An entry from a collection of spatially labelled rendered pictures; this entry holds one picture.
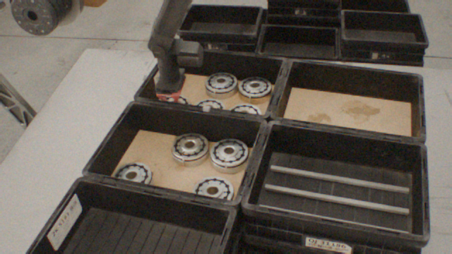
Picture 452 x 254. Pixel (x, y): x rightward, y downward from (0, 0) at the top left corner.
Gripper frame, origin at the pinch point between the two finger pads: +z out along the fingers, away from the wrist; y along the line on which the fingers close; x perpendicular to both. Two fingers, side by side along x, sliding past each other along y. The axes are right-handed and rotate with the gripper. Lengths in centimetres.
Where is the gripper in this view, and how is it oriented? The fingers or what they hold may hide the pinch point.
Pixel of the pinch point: (174, 102)
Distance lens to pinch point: 139.0
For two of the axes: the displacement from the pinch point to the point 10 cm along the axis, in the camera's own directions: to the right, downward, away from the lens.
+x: -9.8, -0.8, 1.7
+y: 1.8, -6.7, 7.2
